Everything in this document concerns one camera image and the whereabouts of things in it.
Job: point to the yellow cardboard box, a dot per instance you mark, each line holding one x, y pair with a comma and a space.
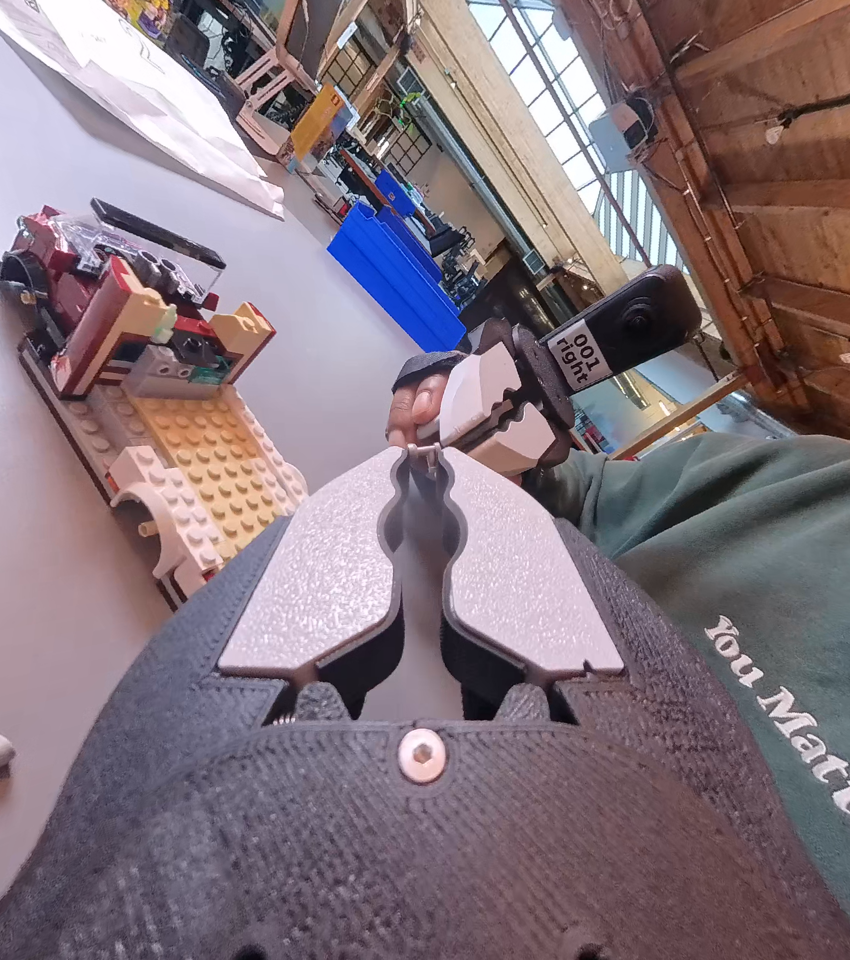
316, 120

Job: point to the mint green cylinder brick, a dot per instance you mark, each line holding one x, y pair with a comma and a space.
162, 319

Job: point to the person's right forearm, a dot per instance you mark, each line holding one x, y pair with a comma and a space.
657, 495

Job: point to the black square tile brick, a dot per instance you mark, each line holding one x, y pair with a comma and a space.
192, 349

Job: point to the blue storage bin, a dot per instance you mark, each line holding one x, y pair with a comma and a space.
387, 300
413, 255

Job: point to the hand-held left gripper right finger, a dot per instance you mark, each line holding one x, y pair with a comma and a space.
530, 592

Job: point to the toy brick camper van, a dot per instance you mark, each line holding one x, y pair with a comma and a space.
200, 450

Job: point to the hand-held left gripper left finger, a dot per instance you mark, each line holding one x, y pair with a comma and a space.
320, 585

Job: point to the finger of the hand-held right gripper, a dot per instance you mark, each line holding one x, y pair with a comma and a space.
470, 375
515, 446

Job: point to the person's sweater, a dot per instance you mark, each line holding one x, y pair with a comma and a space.
807, 675

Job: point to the grey desk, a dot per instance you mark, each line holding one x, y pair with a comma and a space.
20, 525

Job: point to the black wood-rimmed panel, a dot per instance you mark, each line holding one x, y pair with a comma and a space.
305, 34

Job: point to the transparent teal brick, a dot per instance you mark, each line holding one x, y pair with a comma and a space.
207, 371

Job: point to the white paper bag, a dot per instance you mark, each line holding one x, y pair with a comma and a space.
132, 90

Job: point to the grey ceiling-mounted box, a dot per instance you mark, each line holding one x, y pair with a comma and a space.
623, 127

